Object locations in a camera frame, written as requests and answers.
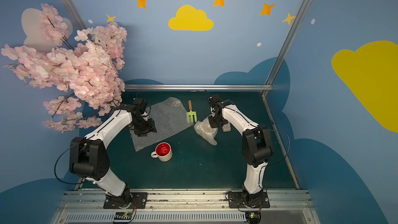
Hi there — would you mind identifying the left circuit board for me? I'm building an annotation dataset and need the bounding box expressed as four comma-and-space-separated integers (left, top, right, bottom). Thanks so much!
112, 212, 133, 224

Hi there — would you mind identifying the left aluminium frame post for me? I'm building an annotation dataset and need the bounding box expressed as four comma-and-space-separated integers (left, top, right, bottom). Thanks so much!
61, 0, 87, 30

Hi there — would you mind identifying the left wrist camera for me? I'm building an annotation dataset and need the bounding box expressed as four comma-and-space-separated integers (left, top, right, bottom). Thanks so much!
133, 97, 148, 115

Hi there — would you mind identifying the right aluminium frame post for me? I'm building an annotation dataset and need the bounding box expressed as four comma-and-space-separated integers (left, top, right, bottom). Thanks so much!
261, 0, 313, 100

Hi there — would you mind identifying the white mug red interior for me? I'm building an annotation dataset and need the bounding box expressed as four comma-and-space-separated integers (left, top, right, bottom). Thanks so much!
151, 142, 173, 162

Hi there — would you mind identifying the green fork wooden handle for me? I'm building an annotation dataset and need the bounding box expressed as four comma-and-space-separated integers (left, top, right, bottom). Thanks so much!
187, 100, 198, 123

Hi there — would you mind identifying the white tape dispenser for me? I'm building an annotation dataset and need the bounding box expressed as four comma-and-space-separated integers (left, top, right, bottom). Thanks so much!
222, 123, 231, 132

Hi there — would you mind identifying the aluminium front rail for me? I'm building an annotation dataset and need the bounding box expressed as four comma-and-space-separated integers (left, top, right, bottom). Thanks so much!
51, 189, 320, 224

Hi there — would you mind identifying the right circuit board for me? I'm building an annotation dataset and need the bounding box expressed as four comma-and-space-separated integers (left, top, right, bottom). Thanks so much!
245, 212, 261, 224

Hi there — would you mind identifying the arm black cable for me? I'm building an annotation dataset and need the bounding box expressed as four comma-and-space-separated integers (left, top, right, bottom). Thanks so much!
54, 144, 81, 185
267, 129, 290, 166

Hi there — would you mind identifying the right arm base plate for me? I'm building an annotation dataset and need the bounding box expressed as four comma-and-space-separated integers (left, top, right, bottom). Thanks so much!
226, 191, 270, 208

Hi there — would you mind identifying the pink cherry blossom tree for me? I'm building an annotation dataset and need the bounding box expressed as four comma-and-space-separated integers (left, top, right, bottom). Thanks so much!
1, 4, 127, 132

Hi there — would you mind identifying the circuit board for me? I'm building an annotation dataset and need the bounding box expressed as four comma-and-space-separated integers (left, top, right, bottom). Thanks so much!
245, 212, 261, 224
112, 212, 133, 224

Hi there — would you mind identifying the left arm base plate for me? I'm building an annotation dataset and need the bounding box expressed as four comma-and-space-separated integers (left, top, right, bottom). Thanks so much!
103, 192, 148, 209

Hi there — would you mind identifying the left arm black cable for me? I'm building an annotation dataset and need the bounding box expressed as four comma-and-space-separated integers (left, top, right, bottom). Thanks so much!
54, 144, 81, 185

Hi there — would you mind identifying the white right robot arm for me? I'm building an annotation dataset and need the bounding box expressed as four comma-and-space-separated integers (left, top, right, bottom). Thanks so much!
208, 95, 274, 208

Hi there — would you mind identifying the aluminium frame post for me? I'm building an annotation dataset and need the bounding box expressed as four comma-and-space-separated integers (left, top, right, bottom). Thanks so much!
61, 0, 87, 30
261, 0, 313, 100

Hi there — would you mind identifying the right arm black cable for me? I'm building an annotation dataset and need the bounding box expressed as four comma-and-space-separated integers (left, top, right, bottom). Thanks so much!
267, 129, 290, 166

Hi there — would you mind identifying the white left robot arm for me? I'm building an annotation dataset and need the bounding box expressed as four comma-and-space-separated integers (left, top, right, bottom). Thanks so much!
69, 98, 156, 209

